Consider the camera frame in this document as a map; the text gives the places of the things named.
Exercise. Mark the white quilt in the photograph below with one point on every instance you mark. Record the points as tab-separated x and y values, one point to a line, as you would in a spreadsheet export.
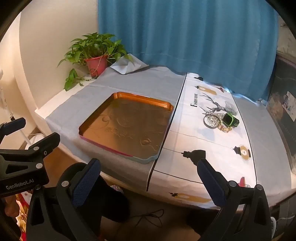
288	41

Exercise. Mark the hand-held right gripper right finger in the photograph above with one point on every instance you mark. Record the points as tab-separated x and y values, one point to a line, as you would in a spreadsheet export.
212	185

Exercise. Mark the potted green plant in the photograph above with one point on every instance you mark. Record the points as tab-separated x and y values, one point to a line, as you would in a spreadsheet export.
96	63

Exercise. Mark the orange metal tray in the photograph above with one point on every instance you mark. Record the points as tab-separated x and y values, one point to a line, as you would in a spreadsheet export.
129	125

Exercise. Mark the blue curtain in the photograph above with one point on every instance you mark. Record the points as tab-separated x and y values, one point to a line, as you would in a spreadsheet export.
185	41

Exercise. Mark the green wrist watch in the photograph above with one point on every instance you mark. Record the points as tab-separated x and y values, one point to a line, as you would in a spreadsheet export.
229	119

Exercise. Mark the floral printed cloth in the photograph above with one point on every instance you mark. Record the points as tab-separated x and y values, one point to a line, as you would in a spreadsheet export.
22	213

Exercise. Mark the dark cloth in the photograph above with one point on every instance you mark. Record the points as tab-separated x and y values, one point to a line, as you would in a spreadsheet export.
113	206

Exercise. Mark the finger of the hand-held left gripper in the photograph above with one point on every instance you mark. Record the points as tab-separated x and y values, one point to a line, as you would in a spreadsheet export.
47	143
13	126

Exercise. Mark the dark printed storage box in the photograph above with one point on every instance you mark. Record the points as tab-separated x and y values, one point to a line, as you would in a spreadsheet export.
282	104

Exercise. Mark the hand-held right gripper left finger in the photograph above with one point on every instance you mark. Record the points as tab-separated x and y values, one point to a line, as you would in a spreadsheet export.
85	183

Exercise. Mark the grey white printed tablecloth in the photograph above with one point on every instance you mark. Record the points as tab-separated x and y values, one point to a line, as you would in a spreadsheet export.
261	129

